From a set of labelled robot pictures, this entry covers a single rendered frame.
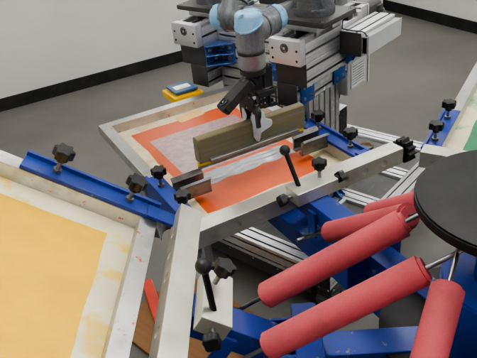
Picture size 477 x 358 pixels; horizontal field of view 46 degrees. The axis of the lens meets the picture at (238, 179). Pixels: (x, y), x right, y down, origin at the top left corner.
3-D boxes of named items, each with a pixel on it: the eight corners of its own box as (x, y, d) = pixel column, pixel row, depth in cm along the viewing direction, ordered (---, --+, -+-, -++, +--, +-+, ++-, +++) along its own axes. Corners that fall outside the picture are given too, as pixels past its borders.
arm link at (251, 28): (269, 7, 148) (252, 16, 142) (272, 48, 153) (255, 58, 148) (244, 5, 152) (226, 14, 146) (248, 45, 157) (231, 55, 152)
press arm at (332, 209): (296, 208, 148) (295, 192, 146) (314, 200, 150) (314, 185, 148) (338, 241, 135) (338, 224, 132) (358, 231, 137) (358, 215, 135)
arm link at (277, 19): (255, 0, 162) (234, 11, 154) (289, 3, 156) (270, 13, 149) (258, 28, 166) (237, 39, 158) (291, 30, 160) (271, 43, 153)
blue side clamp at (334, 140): (299, 140, 191) (299, 121, 188) (311, 136, 193) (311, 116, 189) (358, 176, 168) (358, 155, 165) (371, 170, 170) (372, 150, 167)
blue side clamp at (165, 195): (147, 196, 170) (143, 176, 166) (162, 190, 172) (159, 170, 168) (191, 246, 147) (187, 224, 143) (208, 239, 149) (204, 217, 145)
